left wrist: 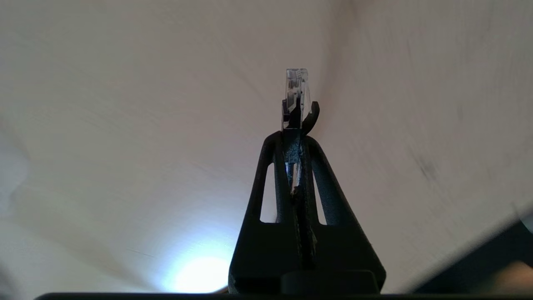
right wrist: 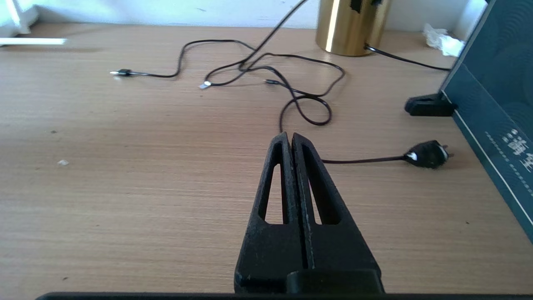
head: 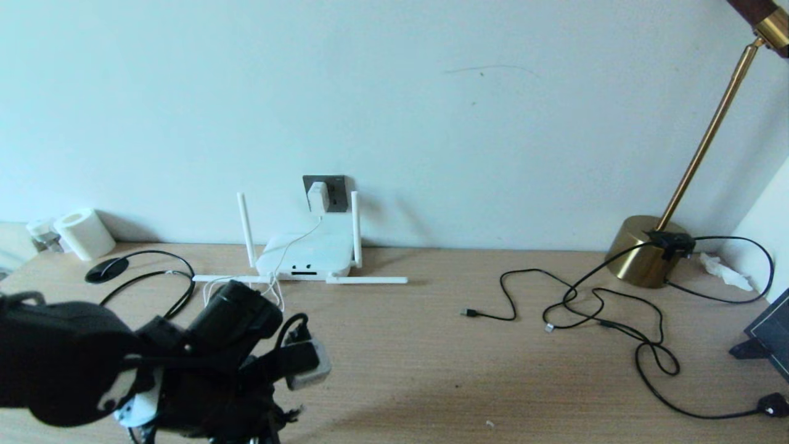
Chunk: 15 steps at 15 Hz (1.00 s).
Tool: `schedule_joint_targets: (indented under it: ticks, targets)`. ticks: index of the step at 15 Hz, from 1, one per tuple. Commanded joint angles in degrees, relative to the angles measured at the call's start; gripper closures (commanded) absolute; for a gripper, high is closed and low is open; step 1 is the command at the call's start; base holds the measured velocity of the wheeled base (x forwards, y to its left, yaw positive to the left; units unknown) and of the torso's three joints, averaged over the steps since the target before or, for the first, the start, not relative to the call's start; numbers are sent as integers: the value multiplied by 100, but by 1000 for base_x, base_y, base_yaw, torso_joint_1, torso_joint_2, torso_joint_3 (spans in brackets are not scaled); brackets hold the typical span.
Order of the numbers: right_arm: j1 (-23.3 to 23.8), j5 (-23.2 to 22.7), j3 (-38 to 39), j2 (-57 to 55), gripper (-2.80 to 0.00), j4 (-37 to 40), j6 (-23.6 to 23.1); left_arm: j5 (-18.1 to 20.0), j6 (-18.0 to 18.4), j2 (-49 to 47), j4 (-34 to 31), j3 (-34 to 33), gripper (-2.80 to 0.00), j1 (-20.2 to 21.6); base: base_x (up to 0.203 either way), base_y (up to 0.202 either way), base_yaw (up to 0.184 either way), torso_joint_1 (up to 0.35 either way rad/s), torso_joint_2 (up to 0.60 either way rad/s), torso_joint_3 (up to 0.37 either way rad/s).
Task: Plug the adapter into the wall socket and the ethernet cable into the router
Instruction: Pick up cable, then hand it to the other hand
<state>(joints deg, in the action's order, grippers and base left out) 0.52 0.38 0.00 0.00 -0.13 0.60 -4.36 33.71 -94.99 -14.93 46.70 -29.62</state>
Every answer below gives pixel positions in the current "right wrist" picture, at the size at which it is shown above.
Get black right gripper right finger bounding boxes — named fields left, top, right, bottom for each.
left=291, top=132, right=384, bottom=294

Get brass desk lamp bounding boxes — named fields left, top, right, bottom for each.
left=316, top=0, right=392, bottom=57

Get thin black USB cable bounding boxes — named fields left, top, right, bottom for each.
left=110, top=39, right=346, bottom=100

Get crumpled white tissue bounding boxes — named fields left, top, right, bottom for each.
left=423, top=23, right=466, bottom=58

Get black plastic stand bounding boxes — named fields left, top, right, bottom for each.
left=404, top=92, right=458, bottom=117

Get black cables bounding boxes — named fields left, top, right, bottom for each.
left=239, top=0, right=454, bottom=169

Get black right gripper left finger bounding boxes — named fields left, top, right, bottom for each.
left=234, top=132, right=309, bottom=294

